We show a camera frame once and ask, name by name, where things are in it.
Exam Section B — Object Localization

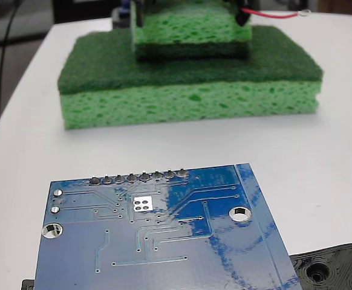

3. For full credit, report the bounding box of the small green scrub sponge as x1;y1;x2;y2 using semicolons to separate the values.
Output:
130;0;253;63

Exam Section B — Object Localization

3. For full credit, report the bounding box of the grey and blue small device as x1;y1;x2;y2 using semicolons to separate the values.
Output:
111;0;133;30

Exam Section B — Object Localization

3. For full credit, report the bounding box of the red wire with bare loop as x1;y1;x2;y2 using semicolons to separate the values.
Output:
241;8;312;19

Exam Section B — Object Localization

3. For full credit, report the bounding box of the black 3D-printed board bracket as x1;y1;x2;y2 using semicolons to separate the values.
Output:
21;241;352;290

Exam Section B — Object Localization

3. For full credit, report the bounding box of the dark background equipment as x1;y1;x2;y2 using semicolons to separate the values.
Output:
250;0;319;13

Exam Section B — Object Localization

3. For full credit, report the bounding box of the blue printed circuit board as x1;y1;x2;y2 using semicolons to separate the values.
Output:
32;163;304;290

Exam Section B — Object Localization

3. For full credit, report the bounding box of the large green scrub sponge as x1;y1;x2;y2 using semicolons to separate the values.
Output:
57;25;324;131

